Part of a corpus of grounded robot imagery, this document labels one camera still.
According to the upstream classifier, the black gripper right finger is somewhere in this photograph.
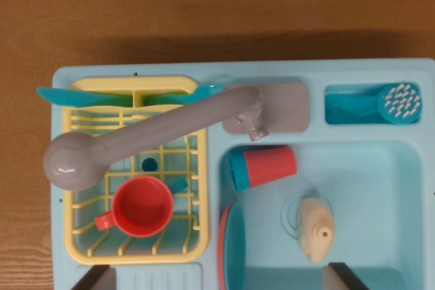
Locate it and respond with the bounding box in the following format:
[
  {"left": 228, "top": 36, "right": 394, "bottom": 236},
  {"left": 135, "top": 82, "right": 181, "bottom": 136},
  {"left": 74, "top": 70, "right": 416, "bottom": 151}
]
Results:
[{"left": 322, "top": 262, "right": 372, "bottom": 290}]

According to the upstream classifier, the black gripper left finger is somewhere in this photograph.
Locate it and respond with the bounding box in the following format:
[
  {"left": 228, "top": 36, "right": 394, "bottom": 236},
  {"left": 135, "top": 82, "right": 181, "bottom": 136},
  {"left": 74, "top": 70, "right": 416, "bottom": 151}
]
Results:
[{"left": 69, "top": 264, "right": 118, "bottom": 290}]

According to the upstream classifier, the cream toy detergent bottle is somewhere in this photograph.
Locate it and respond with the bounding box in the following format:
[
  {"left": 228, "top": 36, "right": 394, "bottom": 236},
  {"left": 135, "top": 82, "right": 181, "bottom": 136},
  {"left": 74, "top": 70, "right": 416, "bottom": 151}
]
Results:
[{"left": 296, "top": 196, "right": 336, "bottom": 264}]

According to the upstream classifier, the light blue toy sink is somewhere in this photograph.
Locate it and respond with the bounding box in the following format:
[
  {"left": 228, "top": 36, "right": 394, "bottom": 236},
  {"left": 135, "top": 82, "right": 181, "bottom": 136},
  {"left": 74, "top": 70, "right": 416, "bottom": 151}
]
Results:
[{"left": 51, "top": 58, "right": 435, "bottom": 290}]

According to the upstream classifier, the red toy mug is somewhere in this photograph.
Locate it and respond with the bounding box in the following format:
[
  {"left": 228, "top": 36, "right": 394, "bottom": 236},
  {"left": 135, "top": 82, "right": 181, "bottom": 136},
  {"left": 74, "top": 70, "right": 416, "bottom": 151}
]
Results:
[{"left": 94, "top": 176, "right": 175, "bottom": 238}]

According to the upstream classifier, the teal toy plate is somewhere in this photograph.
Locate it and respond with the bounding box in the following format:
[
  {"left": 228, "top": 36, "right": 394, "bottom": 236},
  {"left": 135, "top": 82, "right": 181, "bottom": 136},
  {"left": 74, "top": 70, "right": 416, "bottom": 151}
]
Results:
[{"left": 224, "top": 201, "right": 247, "bottom": 290}]

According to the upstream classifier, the teal toy mug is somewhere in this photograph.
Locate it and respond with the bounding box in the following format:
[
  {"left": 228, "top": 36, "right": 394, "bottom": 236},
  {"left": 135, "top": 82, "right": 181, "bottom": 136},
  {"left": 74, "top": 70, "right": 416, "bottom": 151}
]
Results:
[{"left": 168, "top": 177, "right": 190, "bottom": 193}]

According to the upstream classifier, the red toy plate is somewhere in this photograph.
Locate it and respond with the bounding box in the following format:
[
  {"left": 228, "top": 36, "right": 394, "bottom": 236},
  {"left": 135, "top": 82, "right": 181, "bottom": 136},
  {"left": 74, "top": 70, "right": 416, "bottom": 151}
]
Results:
[{"left": 217, "top": 201, "right": 235, "bottom": 290}]

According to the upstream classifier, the yellow dish rack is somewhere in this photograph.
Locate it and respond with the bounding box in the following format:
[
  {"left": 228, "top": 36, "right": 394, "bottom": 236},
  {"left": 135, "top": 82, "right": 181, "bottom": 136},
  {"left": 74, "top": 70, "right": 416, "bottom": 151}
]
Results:
[{"left": 63, "top": 76, "right": 210, "bottom": 266}]

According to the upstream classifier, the red toy tumbler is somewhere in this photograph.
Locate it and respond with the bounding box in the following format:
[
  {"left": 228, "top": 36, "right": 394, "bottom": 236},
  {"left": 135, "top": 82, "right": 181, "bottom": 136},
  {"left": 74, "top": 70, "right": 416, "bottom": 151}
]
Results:
[{"left": 243, "top": 145, "right": 299, "bottom": 189}]

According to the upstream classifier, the teal toy tumbler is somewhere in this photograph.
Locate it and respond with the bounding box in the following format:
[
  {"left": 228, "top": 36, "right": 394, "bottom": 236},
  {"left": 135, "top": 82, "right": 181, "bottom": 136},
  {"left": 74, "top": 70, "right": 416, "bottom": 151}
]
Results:
[{"left": 228, "top": 149, "right": 251, "bottom": 192}]

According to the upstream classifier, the green toy utensil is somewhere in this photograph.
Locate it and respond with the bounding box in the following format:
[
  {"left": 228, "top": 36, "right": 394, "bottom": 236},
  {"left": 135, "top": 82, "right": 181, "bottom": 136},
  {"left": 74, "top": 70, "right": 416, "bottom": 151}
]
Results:
[{"left": 91, "top": 94, "right": 186, "bottom": 108}]

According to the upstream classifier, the teal scrub brush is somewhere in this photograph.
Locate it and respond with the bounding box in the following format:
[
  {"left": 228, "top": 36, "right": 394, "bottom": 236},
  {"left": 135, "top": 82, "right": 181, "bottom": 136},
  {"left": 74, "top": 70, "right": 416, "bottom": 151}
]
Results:
[{"left": 326, "top": 81, "right": 423, "bottom": 125}]

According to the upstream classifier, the teal toy knife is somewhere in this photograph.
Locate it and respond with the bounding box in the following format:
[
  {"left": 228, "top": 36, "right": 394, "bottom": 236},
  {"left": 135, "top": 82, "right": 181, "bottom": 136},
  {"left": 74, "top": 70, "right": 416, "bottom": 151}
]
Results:
[{"left": 36, "top": 86, "right": 103, "bottom": 107}]

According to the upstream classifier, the teal toy fork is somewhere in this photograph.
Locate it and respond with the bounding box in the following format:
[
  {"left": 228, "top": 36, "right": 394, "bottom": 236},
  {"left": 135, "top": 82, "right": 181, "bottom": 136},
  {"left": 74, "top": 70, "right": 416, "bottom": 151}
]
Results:
[{"left": 176, "top": 84, "right": 225, "bottom": 104}]

